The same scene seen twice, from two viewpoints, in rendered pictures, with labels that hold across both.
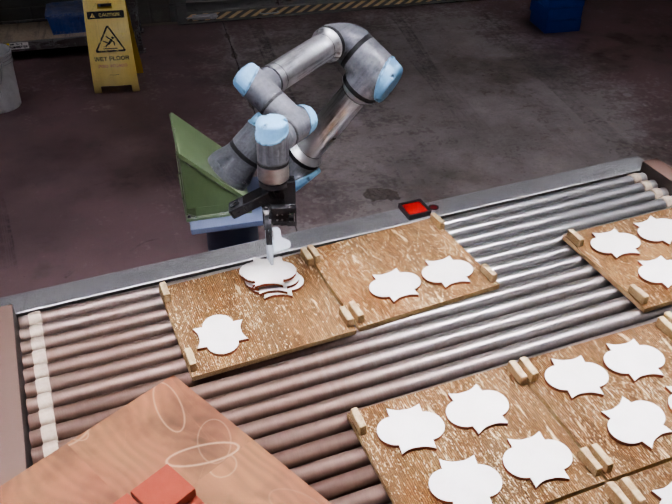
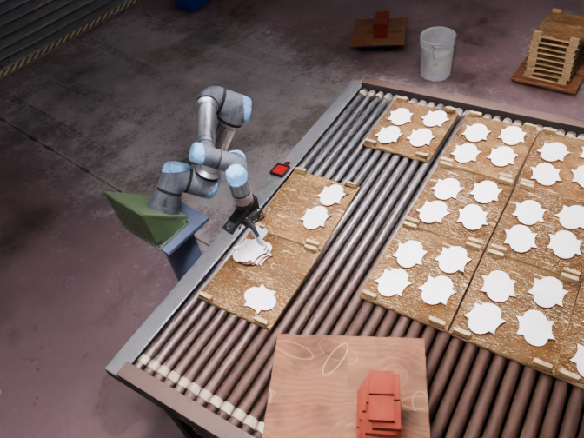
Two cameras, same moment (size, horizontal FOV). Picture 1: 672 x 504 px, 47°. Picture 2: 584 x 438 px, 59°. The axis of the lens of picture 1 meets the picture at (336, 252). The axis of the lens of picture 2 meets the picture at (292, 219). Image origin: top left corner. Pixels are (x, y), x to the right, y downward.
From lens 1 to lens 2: 85 cm
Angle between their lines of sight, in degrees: 24
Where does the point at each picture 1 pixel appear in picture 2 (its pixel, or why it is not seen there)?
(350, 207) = not seen: hidden behind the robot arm
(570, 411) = (444, 229)
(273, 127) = (241, 174)
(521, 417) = (429, 245)
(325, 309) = (295, 251)
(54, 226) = not seen: outside the picture
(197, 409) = (308, 341)
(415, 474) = (414, 301)
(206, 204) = (166, 233)
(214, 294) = (231, 280)
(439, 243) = (312, 182)
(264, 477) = (373, 348)
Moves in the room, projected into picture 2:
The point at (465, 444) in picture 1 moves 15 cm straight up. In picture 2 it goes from (420, 273) to (421, 248)
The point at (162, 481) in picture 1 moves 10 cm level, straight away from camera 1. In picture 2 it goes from (376, 379) to (345, 362)
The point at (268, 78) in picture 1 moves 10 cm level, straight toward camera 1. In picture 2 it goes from (210, 146) to (226, 157)
